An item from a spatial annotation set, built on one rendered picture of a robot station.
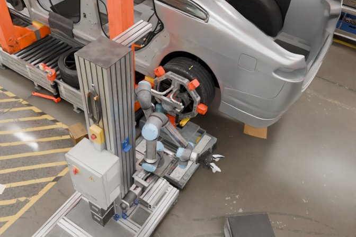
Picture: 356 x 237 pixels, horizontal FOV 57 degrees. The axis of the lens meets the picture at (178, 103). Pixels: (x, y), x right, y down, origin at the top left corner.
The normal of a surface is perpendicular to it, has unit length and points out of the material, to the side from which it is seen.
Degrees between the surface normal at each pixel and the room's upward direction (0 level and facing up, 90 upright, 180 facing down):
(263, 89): 90
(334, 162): 0
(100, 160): 0
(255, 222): 0
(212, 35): 81
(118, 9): 90
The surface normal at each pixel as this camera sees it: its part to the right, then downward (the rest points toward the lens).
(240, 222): 0.07, -0.72
